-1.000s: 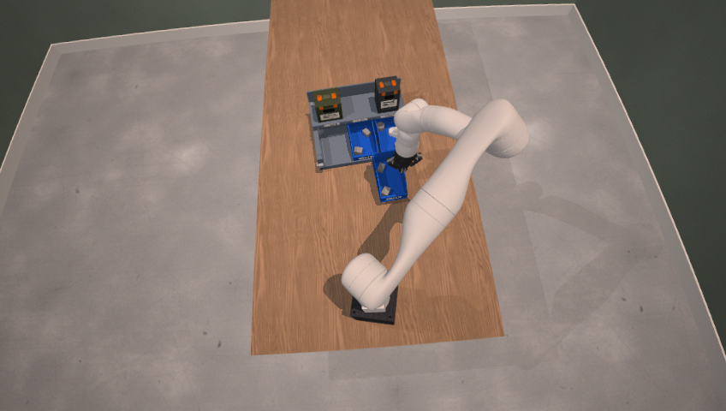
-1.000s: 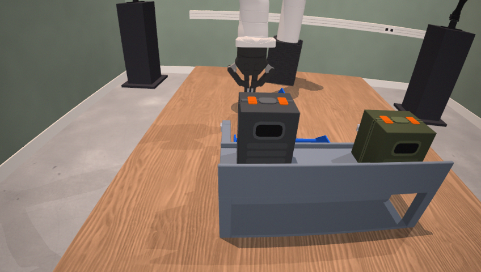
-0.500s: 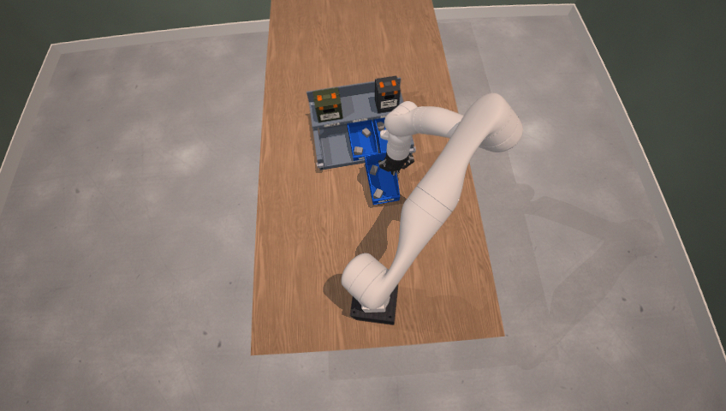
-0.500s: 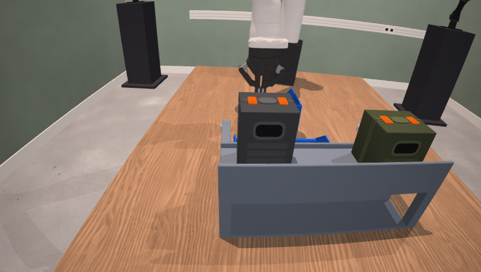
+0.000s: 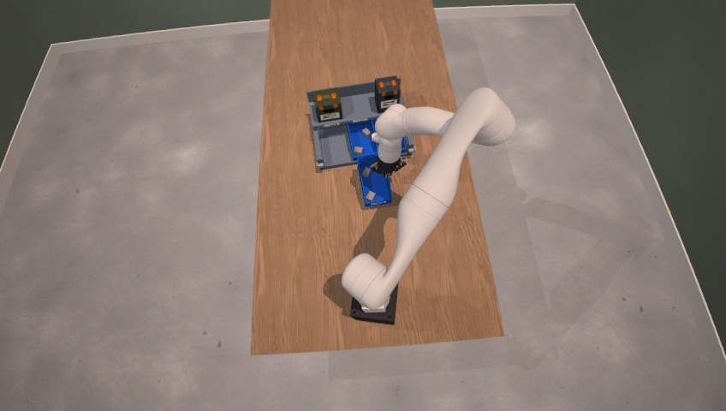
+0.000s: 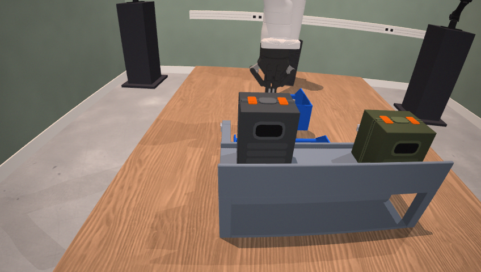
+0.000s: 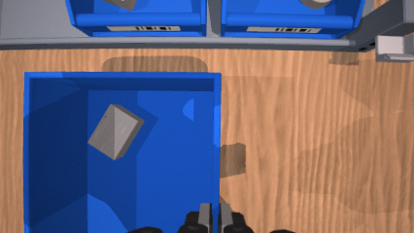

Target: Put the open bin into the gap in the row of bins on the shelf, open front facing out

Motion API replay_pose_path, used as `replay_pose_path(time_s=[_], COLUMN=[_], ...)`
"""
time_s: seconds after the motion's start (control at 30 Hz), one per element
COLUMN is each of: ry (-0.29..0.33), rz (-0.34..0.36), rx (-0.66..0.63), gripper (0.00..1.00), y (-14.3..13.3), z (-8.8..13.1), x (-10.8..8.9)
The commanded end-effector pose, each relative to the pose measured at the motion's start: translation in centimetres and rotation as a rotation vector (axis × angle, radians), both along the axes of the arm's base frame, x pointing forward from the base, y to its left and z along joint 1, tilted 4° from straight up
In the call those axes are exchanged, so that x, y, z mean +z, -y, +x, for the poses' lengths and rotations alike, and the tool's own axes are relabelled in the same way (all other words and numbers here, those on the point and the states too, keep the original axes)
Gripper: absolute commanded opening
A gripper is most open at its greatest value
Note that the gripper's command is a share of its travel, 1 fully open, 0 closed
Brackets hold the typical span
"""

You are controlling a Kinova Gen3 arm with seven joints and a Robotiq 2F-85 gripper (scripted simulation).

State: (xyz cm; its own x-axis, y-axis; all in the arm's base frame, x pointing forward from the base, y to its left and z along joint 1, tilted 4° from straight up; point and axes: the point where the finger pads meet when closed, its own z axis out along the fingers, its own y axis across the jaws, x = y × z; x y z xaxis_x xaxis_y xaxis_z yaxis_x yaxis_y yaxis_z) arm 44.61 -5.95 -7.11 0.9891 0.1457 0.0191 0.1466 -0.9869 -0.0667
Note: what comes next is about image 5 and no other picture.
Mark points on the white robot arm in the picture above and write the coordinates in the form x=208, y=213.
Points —
x=481, y=113

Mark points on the olive green case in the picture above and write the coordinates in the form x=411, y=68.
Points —
x=328, y=104

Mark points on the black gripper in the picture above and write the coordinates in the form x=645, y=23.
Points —
x=387, y=169

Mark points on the dark grey tool case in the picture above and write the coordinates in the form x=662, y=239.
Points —
x=387, y=92

